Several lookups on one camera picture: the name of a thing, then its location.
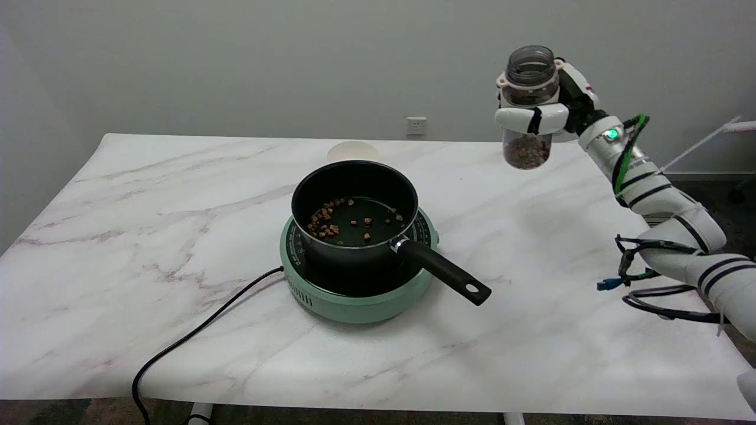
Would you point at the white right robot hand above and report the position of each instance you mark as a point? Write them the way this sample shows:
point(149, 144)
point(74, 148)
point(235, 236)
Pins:
point(582, 97)

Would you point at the clear plastic bottle with pellets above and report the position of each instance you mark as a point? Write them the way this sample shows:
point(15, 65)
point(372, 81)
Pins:
point(527, 150)

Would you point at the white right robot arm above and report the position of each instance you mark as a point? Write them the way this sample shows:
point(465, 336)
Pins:
point(655, 198)

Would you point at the brown food pellets in pot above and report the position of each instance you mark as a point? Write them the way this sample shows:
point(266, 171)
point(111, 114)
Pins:
point(322, 224)

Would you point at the long white zip tie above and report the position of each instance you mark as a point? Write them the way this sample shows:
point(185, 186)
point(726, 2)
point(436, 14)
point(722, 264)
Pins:
point(700, 144)

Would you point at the striped floor vent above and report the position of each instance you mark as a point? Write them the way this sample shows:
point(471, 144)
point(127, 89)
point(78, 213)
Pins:
point(652, 219)

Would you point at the white horizontal bar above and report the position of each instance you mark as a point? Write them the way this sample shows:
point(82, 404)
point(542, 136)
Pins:
point(743, 126)

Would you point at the white round lid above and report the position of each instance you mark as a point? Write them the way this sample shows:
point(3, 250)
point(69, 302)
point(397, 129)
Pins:
point(351, 151)

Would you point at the green induction cooker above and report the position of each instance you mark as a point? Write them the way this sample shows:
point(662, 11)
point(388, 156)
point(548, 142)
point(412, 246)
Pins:
point(354, 307)

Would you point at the white table leg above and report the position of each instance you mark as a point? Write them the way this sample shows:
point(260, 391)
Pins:
point(514, 419)
point(201, 413)

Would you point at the white wall outlet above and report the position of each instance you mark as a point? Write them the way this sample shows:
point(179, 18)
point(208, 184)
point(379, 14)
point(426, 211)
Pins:
point(416, 126)

